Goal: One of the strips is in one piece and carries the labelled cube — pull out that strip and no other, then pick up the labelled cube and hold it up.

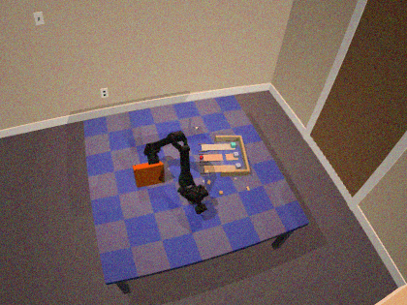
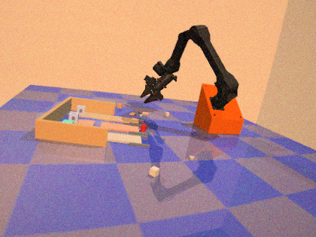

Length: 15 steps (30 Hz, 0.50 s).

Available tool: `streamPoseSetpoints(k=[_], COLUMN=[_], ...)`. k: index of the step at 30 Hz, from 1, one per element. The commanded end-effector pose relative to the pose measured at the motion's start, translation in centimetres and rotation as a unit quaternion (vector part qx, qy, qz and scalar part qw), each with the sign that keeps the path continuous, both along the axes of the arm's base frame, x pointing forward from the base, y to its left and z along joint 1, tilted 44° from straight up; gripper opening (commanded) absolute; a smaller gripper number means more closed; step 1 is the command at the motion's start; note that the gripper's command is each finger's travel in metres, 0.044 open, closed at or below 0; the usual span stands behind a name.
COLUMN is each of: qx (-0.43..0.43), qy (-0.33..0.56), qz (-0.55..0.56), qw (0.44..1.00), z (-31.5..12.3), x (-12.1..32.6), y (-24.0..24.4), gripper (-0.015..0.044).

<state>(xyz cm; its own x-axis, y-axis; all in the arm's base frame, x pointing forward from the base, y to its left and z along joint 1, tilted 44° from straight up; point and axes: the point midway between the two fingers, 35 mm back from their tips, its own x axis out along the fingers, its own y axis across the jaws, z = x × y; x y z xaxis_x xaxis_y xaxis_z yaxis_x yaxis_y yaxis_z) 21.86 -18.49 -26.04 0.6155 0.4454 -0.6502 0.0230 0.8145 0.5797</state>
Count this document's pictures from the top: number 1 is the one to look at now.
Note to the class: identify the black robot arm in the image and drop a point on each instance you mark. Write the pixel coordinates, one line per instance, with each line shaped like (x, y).
(185, 178)

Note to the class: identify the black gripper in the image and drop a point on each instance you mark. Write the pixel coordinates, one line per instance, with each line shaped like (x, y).
(200, 208)

